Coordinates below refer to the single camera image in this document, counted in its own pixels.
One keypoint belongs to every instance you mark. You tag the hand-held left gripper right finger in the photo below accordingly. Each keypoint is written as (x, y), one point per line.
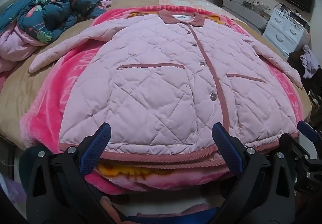
(227, 148)

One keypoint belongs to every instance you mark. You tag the purple garment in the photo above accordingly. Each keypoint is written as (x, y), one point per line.
(310, 60)

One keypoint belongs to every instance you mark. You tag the light pink patterned sheet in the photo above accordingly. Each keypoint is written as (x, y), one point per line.
(191, 1)

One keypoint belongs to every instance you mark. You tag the bed with tan sheet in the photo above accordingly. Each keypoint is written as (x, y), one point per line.
(20, 88)

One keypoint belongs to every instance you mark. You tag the white drawer cabinet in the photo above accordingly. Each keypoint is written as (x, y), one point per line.
(284, 30)

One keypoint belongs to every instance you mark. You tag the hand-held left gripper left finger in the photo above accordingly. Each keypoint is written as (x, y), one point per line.
(96, 148)

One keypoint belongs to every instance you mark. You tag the pink printed blanket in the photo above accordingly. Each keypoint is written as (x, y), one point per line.
(50, 118)

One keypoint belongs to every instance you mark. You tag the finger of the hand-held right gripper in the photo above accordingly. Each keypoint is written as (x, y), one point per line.
(308, 131)
(296, 143)

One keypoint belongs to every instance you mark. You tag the pink quilted jacket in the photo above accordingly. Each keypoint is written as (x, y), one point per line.
(151, 75)

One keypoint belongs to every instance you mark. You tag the blue floral quilt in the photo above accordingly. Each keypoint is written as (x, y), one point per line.
(50, 10)

